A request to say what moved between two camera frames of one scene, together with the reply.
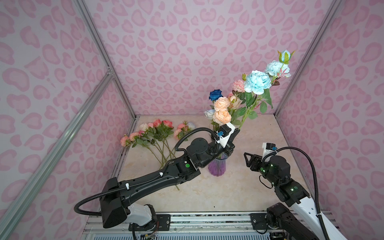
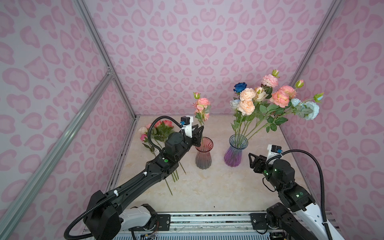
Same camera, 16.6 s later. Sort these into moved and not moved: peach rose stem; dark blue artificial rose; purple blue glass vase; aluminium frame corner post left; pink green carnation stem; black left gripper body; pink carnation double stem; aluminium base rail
Moved: pink carnation double stem; dark blue artificial rose; purple blue glass vase; pink green carnation stem; black left gripper body; peach rose stem
Not moved: aluminium base rail; aluminium frame corner post left
